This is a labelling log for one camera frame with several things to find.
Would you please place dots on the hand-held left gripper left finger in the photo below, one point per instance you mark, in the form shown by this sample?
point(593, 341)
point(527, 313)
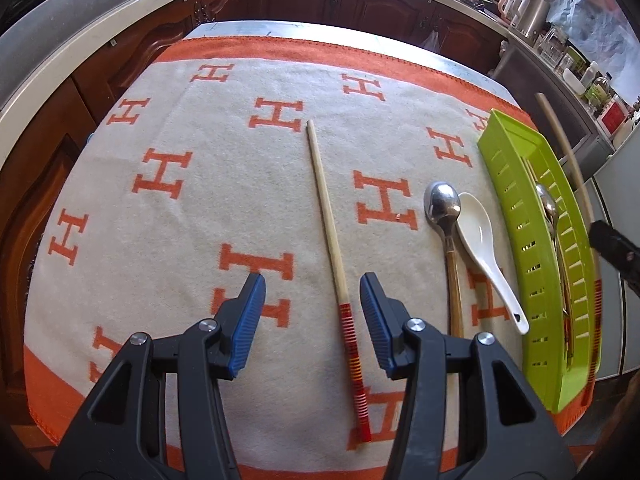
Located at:
point(248, 320)

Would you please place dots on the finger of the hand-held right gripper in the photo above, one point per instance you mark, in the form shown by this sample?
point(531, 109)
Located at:
point(612, 247)

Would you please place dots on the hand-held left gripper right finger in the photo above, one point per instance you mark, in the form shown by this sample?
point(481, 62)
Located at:
point(376, 320)

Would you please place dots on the large metal spoon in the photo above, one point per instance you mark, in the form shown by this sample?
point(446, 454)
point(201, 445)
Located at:
point(546, 200)

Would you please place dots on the red banded bamboo chopstick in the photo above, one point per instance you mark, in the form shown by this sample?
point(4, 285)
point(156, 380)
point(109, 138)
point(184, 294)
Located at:
point(332, 240)
point(572, 165)

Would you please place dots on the green plastic utensil tray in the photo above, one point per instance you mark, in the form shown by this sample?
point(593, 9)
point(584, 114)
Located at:
point(505, 180)

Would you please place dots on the white ceramic spoon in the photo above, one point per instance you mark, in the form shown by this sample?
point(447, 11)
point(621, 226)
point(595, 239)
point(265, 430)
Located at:
point(475, 230)

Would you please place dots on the pale grey refrigerator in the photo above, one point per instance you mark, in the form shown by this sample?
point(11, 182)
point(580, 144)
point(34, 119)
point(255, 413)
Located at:
point(617, 200)

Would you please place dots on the orange and beige printed blanket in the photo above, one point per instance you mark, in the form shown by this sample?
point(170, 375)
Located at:
point(175, 240)

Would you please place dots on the red box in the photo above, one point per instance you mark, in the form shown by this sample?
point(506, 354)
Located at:
point(614, 115)

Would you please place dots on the green label bottle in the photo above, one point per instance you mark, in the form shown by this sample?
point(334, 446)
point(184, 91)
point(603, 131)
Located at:
point(597, 91)

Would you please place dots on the white bowl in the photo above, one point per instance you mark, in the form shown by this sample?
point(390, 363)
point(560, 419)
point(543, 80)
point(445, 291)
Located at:
point(574, 80)

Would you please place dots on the clear glass jar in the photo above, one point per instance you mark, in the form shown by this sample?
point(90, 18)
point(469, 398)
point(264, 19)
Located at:
point(554, 45)

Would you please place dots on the white plastic bag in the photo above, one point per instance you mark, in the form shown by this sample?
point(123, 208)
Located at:
point(432, 40)

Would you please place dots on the cream kitchen countertop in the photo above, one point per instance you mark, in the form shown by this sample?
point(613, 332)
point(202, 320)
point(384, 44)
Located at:
point(112, 35)

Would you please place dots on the brown wooden base cabinets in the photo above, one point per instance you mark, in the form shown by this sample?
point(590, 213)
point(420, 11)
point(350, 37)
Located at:
point(300, 0)

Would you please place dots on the steel splash guard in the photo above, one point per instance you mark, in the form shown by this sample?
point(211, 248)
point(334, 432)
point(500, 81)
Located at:
point(60, 25)

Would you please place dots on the silver foil wall sheet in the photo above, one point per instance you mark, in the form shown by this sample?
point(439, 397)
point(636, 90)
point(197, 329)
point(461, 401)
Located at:
point(595, 15)

